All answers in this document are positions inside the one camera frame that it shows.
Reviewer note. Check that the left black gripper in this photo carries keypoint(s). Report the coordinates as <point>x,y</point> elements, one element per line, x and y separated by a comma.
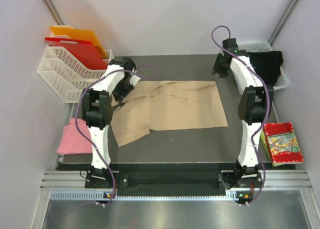
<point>116,93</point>

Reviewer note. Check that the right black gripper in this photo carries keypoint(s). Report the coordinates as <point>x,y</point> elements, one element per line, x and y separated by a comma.
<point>223,74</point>

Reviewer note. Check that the beige t shirt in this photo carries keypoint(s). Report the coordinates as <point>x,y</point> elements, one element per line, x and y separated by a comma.
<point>167,105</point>

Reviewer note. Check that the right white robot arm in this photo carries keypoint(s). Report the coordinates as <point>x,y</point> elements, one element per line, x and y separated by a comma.
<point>253,109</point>

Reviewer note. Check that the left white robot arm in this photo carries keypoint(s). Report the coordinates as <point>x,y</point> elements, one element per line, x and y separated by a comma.
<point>96,110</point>

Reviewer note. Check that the white mesh laundry basket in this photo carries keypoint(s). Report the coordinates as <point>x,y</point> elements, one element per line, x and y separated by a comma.
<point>263,46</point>

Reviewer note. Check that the black t shirt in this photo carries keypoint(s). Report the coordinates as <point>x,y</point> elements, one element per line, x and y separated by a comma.
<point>267,65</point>

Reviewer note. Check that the white perforated file organizer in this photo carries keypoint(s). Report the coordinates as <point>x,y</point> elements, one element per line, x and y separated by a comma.
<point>65,74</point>

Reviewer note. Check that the red plastic folder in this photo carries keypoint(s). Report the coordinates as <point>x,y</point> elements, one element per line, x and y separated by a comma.
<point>83,50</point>

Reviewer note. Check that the pink folded t shirt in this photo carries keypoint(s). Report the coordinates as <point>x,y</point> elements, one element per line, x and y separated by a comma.
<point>72,142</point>

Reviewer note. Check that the orange plastic folder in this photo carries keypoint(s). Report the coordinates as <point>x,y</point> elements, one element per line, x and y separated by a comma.
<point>80,34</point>

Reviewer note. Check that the colourful picture book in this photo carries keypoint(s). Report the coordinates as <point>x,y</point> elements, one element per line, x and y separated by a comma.
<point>280,143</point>

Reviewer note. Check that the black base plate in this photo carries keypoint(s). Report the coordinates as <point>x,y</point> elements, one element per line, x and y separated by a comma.
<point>150,181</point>

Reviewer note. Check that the white slotted cable duct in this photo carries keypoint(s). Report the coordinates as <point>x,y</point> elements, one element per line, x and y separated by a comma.
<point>83,195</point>

